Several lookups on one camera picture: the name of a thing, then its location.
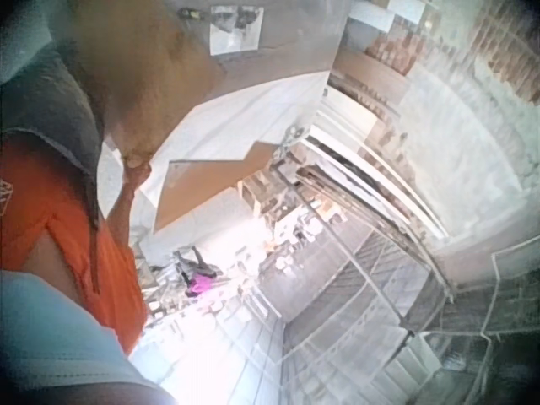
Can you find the person's right hand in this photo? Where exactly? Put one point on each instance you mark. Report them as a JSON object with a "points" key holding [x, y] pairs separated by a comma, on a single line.
{"points": [[136, 175]]}

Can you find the person's right fingers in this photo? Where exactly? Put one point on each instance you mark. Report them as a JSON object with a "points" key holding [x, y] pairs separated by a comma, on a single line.
{"points": [[131, 160]]}

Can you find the large brown cardboard box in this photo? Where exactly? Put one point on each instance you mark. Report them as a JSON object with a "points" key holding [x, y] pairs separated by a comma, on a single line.
{"points": [[143, 63]]}

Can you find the counter with small goods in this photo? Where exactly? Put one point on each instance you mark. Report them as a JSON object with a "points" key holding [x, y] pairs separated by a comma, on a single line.
{"points": [[291, 228]]}

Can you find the store shelf with goods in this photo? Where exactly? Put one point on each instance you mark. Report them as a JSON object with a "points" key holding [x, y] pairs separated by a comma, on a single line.
{"points": [[426, 84]]}

